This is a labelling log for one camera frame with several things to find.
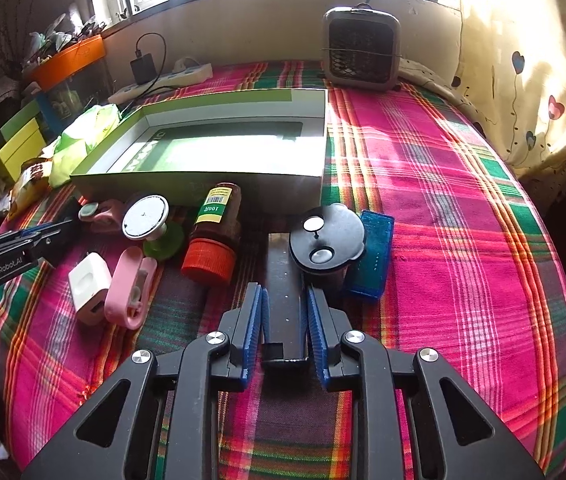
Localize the black bar device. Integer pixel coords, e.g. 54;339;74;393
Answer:
261;233;309;370

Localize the white charger cube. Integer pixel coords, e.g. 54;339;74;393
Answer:
67;252;112;326

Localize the pink mint round gadget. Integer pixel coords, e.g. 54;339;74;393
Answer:
78;200;125;234

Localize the blue rectangular case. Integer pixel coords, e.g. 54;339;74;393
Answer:
343;210;395;301

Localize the brown bottle red cap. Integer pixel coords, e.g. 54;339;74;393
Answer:
181;182;242;287

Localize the black oval device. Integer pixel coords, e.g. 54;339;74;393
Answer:
289;203;365;281

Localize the pink clip holder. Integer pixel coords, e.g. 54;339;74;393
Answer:
104;246;157;330

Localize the white disc green base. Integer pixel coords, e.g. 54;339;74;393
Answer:
122;194;184;261

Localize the snack chip bag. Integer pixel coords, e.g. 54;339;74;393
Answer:
6;157;52;221

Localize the yellow green box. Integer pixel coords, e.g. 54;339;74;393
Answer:
0;101;46;183

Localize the green tissue pack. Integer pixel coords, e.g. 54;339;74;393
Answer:
49;104;120;188

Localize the plaid pink green cloth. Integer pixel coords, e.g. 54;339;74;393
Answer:
0;82;566;479

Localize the white power strip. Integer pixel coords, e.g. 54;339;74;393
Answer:
108;63;213;105

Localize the green cardboard box tray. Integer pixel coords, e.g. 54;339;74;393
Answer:
70;89;327;214

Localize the orange plastic tray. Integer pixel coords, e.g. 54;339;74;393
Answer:
24;35;106;91

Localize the black power adapter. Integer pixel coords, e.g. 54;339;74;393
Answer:
130;50;157;86

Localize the small beige desk fan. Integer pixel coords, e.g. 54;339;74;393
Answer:
322;6;401;91

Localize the cream heart pattern curtain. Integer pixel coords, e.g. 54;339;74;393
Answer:
454;0;566;178

